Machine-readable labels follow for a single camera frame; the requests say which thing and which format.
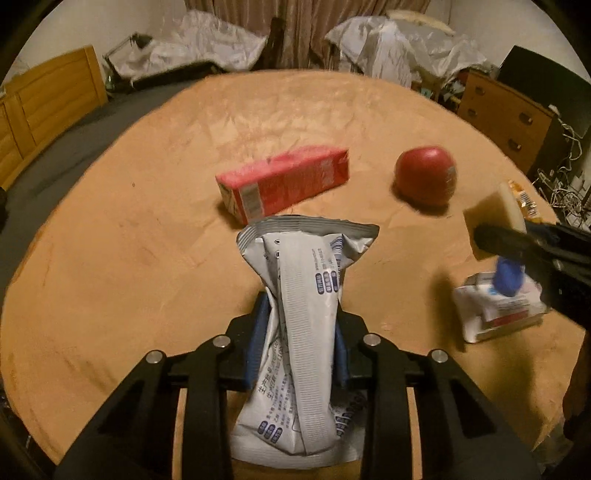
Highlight right white plastic cover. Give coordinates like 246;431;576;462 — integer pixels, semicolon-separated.
325;17;491;88

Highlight red rectangular carton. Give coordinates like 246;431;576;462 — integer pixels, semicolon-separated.
215;145;349;225

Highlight black desk lamp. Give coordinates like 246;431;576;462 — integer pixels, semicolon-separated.
102;32;153;91

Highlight left white plastic cover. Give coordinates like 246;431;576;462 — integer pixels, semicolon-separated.
117;10;269;82

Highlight tangled white cables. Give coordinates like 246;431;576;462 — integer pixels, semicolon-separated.
533;115;591;229

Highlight white plastic cover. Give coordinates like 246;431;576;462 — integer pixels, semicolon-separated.
325;17;491;88
117;10;269;82

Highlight white wet wipes pack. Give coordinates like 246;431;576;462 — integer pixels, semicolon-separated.
452;272;549;344

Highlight black television screen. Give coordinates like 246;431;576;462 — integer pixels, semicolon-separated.
497;45;590;135

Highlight wooden headboard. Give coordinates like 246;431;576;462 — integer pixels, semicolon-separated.
1;45;107;190

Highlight beige sponge block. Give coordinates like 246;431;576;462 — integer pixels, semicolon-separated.
463;182;527;261

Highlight wooden chest of drawers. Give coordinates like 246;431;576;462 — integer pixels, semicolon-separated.
457;70;569;181

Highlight yellow crumpled wrapper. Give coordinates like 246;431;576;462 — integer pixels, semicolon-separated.
508;180;543;223

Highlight blue bottle cap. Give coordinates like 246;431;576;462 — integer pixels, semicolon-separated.
492;256;525;297

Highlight white silver foil bag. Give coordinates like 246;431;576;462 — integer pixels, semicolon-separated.
230;215;380;469

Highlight pink-brown curtain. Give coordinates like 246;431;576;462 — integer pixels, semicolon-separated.
185;0;430;69

